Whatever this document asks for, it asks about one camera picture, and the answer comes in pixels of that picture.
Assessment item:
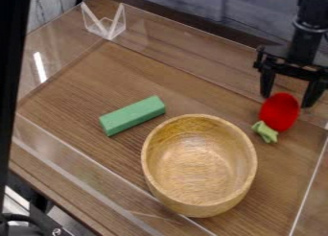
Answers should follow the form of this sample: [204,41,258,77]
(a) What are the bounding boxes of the black vertical pole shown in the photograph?
[0,0,30,213]

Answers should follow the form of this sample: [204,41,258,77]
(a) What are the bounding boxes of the red plush fruit green stem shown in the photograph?
[250,92,300,143]

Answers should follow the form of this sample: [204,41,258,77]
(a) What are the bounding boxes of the wooden oval bowl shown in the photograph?
[141,114,257,218]

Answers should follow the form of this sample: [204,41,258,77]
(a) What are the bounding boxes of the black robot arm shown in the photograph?
[253,0,328,108]

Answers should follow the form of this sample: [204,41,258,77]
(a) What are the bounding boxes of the black clamp mount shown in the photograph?
[0,203,74,236]

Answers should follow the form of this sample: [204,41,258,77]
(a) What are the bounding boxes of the green rectangular block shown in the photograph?
[98,96,165,136]

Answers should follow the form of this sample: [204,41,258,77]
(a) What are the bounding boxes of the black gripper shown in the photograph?
[253,45,328,108]

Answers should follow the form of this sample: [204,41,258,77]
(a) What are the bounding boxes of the clear acrylic tray enclosure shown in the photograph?
[8,2,328,236]

